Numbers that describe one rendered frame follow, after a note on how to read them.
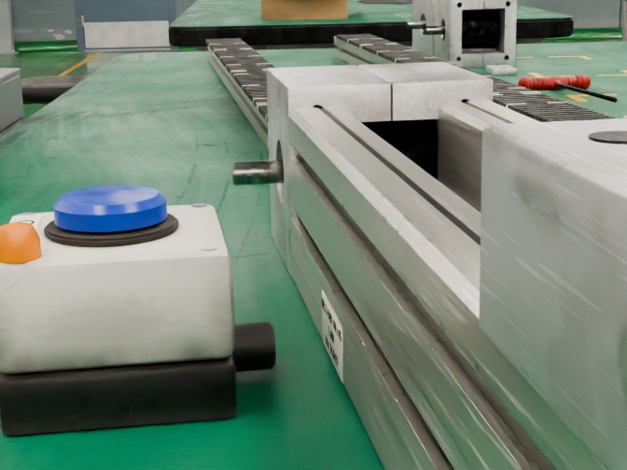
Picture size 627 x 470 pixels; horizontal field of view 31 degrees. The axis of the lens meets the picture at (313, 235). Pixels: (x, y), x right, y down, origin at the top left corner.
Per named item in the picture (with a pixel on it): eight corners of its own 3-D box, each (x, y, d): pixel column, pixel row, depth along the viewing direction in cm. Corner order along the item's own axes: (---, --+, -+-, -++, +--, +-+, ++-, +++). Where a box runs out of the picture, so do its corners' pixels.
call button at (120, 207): (60, 236, 42) (56, 184, 41) (167, 230, 43) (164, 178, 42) (52, 264, 38) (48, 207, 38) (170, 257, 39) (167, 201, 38)
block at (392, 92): (228, 239, 63) (221, 69, 60) (442, 227, 64) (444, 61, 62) (243, 284, 54) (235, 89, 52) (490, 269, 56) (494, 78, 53)
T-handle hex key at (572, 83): (515, 91, 123) (515, 76, 123) (586, 89, 125) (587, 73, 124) (575, 111, 108) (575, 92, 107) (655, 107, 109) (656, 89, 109)
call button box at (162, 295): (23, 356, 45) (9, 204, 43) (262, 339, 46) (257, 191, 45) (-1, 439, 37) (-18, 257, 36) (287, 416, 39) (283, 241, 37)
